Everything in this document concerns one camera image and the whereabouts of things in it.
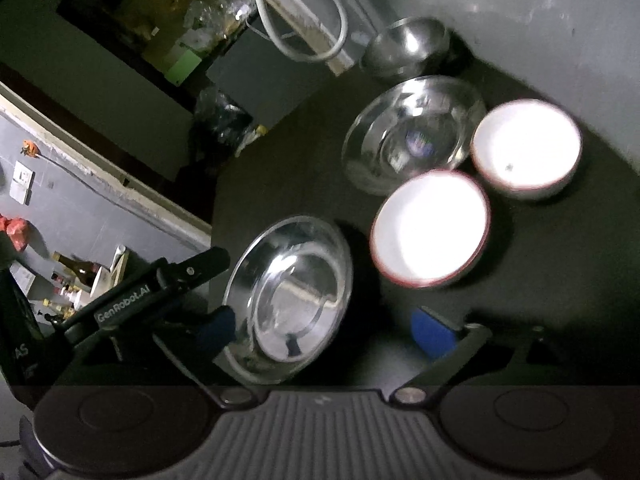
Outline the steel plate without sticker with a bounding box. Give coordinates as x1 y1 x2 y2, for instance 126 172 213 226
224 216 352 385

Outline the white bowl red rim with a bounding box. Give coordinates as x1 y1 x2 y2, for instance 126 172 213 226
369 170 491 289
470 100 582 200

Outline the steel plate with sticker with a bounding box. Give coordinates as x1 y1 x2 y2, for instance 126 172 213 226
342 76 486 196

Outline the dark glass bottle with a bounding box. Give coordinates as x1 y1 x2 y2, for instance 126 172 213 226
52 252 100 287

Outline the red plastic bag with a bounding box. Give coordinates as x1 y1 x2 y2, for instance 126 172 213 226
0 216 29 252

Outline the black plastic bag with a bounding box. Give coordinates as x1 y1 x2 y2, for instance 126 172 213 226
191 84 254 153

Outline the green box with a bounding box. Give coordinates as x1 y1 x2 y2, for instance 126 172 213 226
165 50 202 87

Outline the white wall switch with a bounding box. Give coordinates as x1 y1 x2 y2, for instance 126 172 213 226
10 160 35 205

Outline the white looped cable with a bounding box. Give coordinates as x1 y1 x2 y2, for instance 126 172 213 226
248 0 350 65

